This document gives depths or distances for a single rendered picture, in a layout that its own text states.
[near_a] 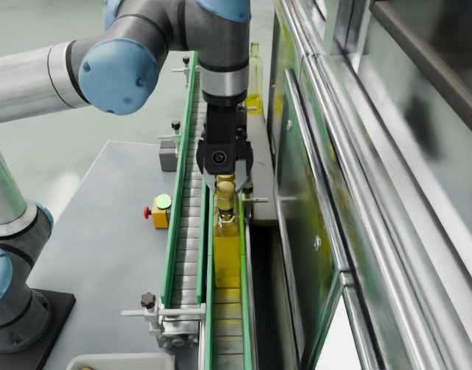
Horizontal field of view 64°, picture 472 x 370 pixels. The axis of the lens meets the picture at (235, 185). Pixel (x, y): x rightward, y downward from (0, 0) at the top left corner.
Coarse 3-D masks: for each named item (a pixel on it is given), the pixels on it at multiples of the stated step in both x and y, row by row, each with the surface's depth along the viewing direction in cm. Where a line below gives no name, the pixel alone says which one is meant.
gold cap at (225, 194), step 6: (222, 186) 70; (228, 186) 70; (222, 192) 69; (228, 192) 69; (234, 192) 71; (222, 198) 70; (228, 198) 70; (234, 198) 72; (222, 204) 71; (228, 204) 71; (234, 204) 73
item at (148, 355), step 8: (152, 352) 81; (160, 352) 81; (72, 360) 80; (80, 360) 80; (88, 360) 80; (96, 360) 80; (104, 360) 81; (112, 360) 81; (120, 360) 81; (128, 360) 81; (136, 360) 81; (144, 360) 81; (152, 360) 81; (160, 360) 81; (168, 360) 80; (72, 368) 79; (80, 368) 81; (96, 368) 82; (104, 368) 82; (112, 368) 83; (120, 368) 83; (128, 368) 83; (136, 368) 83; (144, 368) 83; (152, 368) 83; (160, 368) 83; (168, 368) 79
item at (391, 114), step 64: (320, 0) 64; (384, 0) 39; (448, 0) 28; (320, 64) 58; (384, 64) 39; (448, 64) 28; (320, 128) 50; (384, 128) 39; (448, 128) 28; (384, 192) 35; (448, 192) 28; (384, 256) 32; (448, 256) 27; (384, 320) 30; (448, 320) 25
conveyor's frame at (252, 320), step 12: (252, 288) 89; (204, 300) 86; (252, 300) 86; (252, 312) 84; (204, 324) 82; (252, 324) 82; (204, 336) 80; (252, 336) 80; (204, 348) 78; (252, 348) 78; (252, 360) 76
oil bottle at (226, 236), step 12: (216, 216) 77; (216, 228) 75; (228, 228) 75; (216, 240) 76; (228, 240) 76; (240, 240) 77; (216, 252) 79; (228, 252) 79; (216, 264) 82; (228, 264) 82; (216, 276) 85; (228, 276) 85
